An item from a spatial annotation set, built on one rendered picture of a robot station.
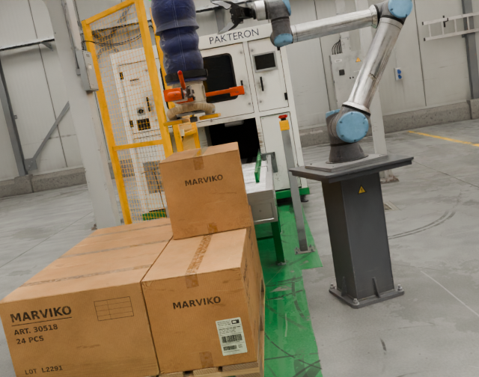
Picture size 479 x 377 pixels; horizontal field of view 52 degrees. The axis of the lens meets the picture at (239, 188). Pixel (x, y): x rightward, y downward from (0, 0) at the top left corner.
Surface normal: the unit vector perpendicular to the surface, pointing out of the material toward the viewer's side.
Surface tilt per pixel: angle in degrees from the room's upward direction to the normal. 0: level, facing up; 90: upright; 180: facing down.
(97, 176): 90
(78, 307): 90
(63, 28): 90
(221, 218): 90
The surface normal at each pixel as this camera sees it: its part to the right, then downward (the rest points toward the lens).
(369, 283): 0.28, 0.11
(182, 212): 0.01, 0.15
